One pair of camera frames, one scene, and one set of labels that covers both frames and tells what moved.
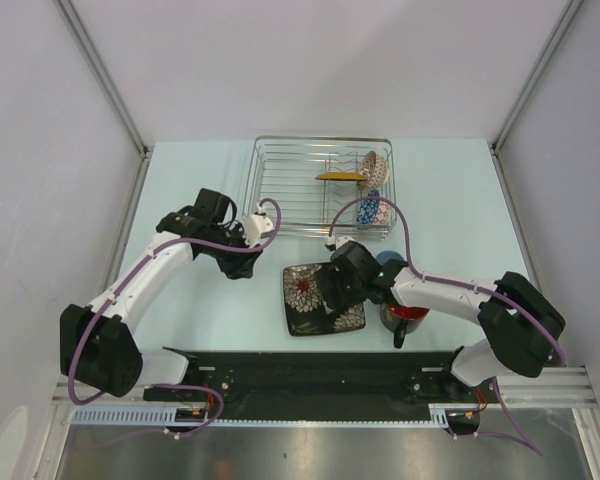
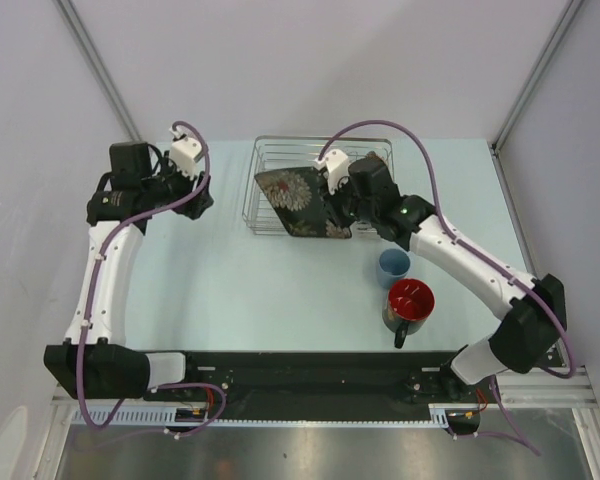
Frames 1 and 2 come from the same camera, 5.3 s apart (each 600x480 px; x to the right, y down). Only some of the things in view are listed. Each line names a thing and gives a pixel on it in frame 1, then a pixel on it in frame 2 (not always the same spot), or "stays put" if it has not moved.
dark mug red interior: x=402 y=320 stays put
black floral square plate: x=308 y=312 -> x=298 y=197
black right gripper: x=334 y=279 -> x=332 y=201
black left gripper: x=242 y=265 -> x=194 y=206
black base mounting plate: x=323 y=381 stays put
